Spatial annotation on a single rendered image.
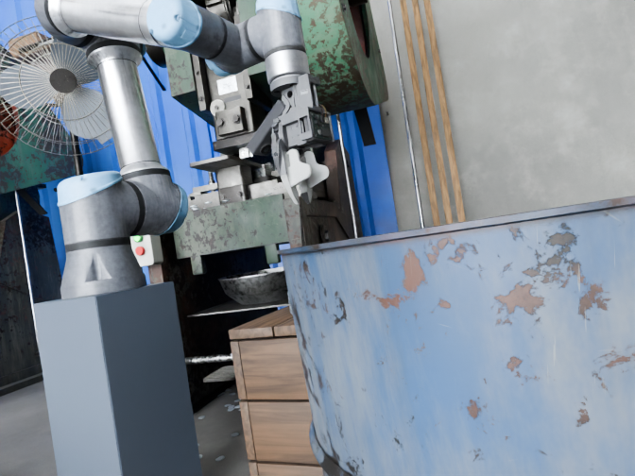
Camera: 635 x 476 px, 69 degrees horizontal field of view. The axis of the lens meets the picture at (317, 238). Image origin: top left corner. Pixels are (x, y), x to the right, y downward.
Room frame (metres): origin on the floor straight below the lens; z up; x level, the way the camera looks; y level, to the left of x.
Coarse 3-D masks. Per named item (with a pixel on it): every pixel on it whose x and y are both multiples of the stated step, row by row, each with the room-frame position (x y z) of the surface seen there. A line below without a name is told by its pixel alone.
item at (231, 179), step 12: (228, 156) 1.36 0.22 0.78; (204, 168) 1.45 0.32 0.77; (216, 168) 1.48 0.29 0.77; (228, 168) 1.49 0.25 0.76; (240, 168) 1.48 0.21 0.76; (252, 168) 1.57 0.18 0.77; (216, 180) 1.50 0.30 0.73; (228, 180) 1.49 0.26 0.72; (240, 180) 1.48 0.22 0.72; (228, 192) 1.49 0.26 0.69; (240, 192) 1.47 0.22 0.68
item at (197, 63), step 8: (192, 56) 1.57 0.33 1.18; (200, 64) 1.58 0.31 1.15; (200, 72) 1.57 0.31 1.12; (200, 80) 1.57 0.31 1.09; (248, 80) 1.52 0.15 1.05; (200, 88) 1.57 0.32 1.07; (208, 88) 1.60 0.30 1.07; (248, 88) 1.52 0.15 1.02; (256, 88) 1.56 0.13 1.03; (200, 96) 1.56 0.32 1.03; (208, 96) 1.59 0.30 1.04; (248, 96) 1.52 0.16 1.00; (256, 96) 1.55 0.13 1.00; (264, 96) 1.62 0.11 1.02; (200, 104) 1.57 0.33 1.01; (208, 104) 1.59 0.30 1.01; (256, 104) 1.59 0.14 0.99; (264, 104) 1.61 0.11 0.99; (208, 112) 1.60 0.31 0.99
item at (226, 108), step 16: (208, 80) 1.60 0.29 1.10; (224, 80) 1.58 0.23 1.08; (240, 80) 1.56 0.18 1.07; (224, 96) 1.58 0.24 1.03; (240, 96) 1.57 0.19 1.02; (224, 112) 1.55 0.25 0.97; (240, 112) 1.54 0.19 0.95; (256, 112) 1.60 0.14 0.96; (224, 128) 1.56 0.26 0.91; (240, 128) 1.54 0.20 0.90; (256, 128) 1.57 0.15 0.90
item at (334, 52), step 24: (312, 0) 1.21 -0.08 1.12; (336, 0) 1.20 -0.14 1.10; (312, 24) 1.24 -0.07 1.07; (336, 24) 1.24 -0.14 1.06; (312, 48) 1.29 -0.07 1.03; (336, 48) 1.29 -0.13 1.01; (360, 48) 1.45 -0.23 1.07; (312, 72) 1.35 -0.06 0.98; (336, 72) 1.35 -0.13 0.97; (360, 72) 1.37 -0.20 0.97; (384, 72) 2.07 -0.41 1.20; (336, 96) 1.46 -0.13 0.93; (360, 96) 1.47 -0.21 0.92; (384, 96) 1.91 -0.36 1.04
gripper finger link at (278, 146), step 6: (276, 138) 0.78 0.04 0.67; (276, 144) 0.78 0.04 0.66; (282, 144) 0.78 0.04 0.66; (276, 150) 0.78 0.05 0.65; (282, 150) 0.78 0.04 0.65; (276, 156) 0.78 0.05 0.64; (282, 156) 0.78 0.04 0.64; (276, 162) 0.78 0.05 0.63; (282, 162) 0.78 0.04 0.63; (282, 168) 0.79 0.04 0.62; (282, 174) 0.79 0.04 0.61
